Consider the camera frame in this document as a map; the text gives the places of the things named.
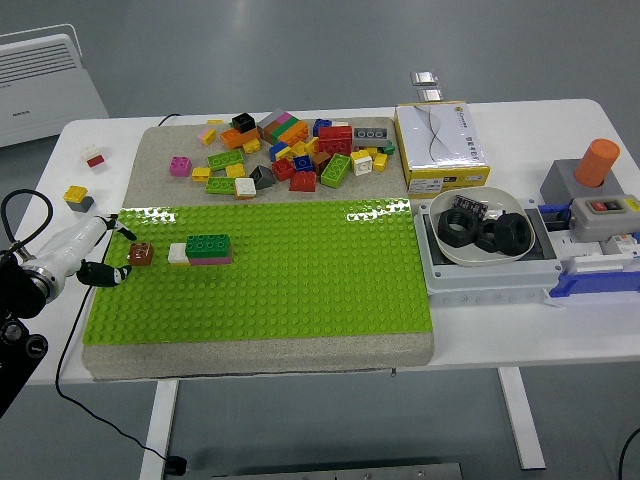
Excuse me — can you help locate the grey-brown mat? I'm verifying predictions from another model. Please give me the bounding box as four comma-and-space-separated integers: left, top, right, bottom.
81, 116, 436, 382

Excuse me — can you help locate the purple circuit board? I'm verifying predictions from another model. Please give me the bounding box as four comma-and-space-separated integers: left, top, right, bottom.
451, 193, 489, 221

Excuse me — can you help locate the small black hex nut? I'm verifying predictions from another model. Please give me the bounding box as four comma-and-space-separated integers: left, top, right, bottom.
473, 219, 501, 254

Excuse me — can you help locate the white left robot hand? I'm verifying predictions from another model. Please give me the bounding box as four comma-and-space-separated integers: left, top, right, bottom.
27, 214, 138, 289

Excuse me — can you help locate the grey junction box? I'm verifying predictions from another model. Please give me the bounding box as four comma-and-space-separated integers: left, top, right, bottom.
412, 197, 564, 309

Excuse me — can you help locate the white heater appliance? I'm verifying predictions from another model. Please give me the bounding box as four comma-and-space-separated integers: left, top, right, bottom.
0, 23, 110, 149

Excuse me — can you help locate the pink long brick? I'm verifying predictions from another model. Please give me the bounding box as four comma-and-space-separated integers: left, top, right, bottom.
188, 252, 234, 267

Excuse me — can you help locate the white and yellow square brick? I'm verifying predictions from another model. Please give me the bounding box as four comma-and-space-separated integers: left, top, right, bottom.
349, 149, 373, 177

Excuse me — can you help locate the grey push-button switch box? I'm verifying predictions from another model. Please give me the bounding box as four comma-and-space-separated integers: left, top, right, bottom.
568, 194, 640, 242

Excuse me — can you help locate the green studded baseplate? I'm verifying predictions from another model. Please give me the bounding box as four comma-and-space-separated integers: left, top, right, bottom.
81, 198, 434, 347

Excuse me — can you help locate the white table leg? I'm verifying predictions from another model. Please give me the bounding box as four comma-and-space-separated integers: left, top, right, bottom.
139, 379, 180, 480
497, 366, 547, 471

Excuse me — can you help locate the grey brick with round studs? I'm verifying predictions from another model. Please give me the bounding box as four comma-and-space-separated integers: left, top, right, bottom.
352, 126, 390, 148

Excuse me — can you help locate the blue and white rail assembly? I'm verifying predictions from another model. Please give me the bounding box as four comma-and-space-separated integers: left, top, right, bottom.
536, 202, 640, 310

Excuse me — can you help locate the orange long brick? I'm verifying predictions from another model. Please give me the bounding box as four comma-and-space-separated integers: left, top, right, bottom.
220, 127, 262, 150
277, 123, 308, 148

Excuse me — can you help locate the large red brick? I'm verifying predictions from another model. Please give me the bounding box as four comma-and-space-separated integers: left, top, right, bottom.
317, 125, 354, 156

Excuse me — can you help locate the white and yellow cardboard box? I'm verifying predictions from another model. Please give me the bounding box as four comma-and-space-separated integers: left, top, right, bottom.
392, 101, 492, 197

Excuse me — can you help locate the dark green long brick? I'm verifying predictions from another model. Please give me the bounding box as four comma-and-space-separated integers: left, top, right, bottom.
184, 233, 233, 259

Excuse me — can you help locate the large black hex nut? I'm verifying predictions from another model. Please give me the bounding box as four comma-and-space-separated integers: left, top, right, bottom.
436, 208, 482, 248
492, 212, 532, 261

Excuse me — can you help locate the thin black cable with plug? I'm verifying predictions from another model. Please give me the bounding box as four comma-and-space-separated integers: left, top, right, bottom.
53, 284, 191, 476

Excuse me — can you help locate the white bowl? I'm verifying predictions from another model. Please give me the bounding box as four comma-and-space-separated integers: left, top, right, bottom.
428, 186, 536, 269

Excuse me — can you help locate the grey sloped brick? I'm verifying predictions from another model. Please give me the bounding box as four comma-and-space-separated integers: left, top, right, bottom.
249, 165, 277, 191

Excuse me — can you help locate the grey long brick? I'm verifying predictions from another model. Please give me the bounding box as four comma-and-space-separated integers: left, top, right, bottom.
255, 108, 291, 130

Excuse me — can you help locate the grey block with hole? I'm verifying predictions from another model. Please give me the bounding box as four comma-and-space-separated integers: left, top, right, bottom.
538, 159, 624, 209

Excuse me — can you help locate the red square brick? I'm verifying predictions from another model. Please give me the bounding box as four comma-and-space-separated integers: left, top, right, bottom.
270, 157, 296, 182

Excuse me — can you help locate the lime green long brick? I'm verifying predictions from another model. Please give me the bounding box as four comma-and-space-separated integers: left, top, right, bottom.
319, 153, 352, 189
206, 149, 246, 173
205, 176, 238, 196

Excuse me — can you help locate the orange cylinder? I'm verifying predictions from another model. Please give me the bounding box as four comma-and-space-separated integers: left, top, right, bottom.
573, 138, 622, 190

